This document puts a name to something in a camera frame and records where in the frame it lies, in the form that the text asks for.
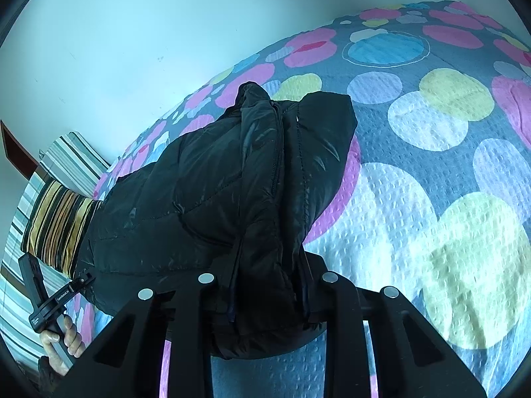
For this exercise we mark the black puffer jacket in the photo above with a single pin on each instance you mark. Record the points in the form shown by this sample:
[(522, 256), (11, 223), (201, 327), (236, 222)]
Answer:
[(228, 174)]

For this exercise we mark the person's left hand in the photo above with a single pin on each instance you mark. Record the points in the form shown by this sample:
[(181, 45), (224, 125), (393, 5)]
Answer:
[(72, 342)]

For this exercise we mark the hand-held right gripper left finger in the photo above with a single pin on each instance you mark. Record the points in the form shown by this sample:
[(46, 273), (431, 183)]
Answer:
[(191, 311)]

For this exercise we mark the bed with polka dot sheet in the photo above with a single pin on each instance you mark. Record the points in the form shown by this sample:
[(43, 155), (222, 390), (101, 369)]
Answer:
[(415, 174)]

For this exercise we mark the striped headboard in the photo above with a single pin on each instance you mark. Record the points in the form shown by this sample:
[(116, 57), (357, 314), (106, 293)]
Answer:
[(74, 153)]

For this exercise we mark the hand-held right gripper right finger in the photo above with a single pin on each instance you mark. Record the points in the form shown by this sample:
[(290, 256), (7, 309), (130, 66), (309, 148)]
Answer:
[(344, 311)]

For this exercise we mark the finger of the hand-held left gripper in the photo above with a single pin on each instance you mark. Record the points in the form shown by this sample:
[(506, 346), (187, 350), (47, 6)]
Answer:
[(33, 277)]

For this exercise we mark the striped yellow black pillow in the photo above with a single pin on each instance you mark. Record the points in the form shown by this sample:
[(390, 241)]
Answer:
[(54, 224)]

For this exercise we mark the brown door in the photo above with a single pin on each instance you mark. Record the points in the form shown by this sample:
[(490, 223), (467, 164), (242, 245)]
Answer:
[(14, 145)]

